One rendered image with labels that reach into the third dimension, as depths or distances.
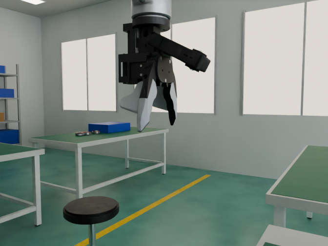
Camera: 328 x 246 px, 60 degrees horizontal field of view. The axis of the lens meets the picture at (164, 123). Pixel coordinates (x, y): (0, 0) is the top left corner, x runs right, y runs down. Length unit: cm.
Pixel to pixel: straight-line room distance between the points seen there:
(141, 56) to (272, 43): 428
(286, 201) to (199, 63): 113
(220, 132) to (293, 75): 143
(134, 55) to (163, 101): 12
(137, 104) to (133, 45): 12
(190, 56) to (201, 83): 455
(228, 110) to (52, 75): 462
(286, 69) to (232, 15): 124
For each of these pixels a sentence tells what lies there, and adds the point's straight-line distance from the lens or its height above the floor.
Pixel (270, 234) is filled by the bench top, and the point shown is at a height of 75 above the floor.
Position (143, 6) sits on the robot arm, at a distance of 54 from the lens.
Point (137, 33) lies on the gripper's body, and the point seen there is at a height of 133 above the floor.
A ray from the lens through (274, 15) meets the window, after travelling 484.
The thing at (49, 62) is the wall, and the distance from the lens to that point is 783.
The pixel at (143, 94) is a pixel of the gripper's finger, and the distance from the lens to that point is 48.
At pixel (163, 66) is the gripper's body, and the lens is 52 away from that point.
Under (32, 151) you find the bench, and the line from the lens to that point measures 290.
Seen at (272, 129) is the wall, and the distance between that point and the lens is 469.
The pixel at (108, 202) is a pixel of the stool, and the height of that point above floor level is 56.
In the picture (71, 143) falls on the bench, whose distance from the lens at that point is 329.
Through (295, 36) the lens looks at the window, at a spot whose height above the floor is 214.
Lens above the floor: 120
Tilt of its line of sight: 4 degrees down
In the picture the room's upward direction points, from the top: straight up
